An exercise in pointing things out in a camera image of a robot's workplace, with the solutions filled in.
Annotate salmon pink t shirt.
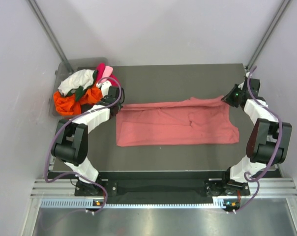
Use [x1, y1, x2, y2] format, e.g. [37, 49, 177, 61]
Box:
[116, 97, 239, 147]

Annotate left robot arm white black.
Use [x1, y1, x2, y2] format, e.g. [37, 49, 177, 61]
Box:
[51, 85, 124, 196]

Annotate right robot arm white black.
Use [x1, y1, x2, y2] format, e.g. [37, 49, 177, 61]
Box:
[220, 77, 292, 195]

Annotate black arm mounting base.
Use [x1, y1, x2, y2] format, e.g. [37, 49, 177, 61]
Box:
[97, 171, 250, 205]

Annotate light pink t shirt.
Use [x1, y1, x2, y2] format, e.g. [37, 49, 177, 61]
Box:
[101, 65, 113, 78]

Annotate dark green t shirt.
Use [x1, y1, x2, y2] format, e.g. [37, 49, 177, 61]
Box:
[72, 70, 97, 102]

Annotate magenta t shirt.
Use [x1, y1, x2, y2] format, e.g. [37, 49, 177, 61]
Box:
[96, 63, 120, 86]

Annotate white t shirt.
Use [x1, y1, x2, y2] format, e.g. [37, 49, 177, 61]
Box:
[58, 69, 95, 96]

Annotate orange t shirt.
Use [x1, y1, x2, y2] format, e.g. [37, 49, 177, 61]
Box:
[54, 85, 103, 116]

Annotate grey plastic bin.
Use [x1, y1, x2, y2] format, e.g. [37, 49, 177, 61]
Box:
[49, 57, 109, 118]

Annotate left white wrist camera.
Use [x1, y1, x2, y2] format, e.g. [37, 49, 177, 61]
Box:
[96, 81, 112, 96]

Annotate right aluminium frame post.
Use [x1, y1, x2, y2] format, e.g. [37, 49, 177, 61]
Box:
[244, 0, 293, 71]

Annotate aluminium frame post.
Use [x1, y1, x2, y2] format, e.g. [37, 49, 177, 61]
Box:
[244, 0, 293, 71]
[26, 0, 74, 73]

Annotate aluminium front rail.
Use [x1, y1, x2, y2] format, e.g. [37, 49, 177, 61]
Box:
[30, 179, 77, 198]

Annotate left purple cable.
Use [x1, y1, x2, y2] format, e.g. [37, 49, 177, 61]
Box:
[44, 77, 126, 214]

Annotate slotted grey cable duct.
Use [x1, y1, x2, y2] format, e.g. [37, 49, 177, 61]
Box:
[40, 198, 242, 209]

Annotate left aluminium frame post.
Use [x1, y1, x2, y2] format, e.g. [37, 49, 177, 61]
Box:
[26, 0, 74, 73]

